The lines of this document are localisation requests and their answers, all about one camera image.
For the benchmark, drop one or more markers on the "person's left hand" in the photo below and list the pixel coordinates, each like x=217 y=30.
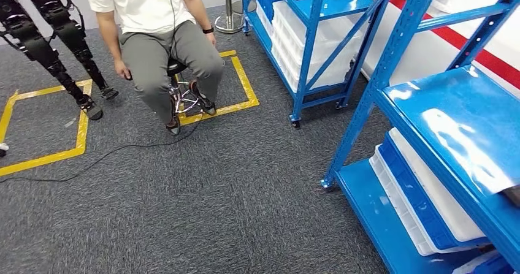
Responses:
x=211 y=39

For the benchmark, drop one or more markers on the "blue metal shelf rack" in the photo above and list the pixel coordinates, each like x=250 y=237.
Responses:
x=447 y=114
x=310 y=40

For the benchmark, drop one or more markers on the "person's right forearm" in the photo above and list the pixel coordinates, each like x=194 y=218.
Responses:
x=107 y=36

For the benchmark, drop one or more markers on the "black legged robot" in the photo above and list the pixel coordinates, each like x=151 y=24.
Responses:
x=40 y=49

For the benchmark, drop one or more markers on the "white vehicle with red stripe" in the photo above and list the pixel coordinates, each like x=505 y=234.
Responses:
x=426 y=53

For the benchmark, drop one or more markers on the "large white plastic bin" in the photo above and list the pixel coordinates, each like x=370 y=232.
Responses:
x=292 y=40

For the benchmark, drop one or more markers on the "long black plastic part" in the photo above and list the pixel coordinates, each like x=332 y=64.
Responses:
x=514 y=195

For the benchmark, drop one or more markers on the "person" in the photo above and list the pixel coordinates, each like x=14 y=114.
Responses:
x=142 y=4

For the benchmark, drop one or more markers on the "person's right hand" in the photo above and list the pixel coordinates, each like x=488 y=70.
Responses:
x=121 y=69

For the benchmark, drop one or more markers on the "black stool chrome base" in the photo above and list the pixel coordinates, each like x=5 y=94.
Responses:
x=174 y=66

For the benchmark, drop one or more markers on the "chrome stanchion post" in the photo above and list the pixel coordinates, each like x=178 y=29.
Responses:
x=228 y=4

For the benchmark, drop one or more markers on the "person's left forearm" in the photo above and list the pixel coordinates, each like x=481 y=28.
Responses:
x=199 y=10

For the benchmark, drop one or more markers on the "black wristwatch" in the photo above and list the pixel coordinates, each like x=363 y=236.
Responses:
x=208 y=30

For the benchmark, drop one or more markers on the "grey tape scrap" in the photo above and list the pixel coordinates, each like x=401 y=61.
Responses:
x=70 y=122

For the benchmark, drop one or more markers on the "small black remote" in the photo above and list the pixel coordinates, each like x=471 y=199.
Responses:
x=128 y=76

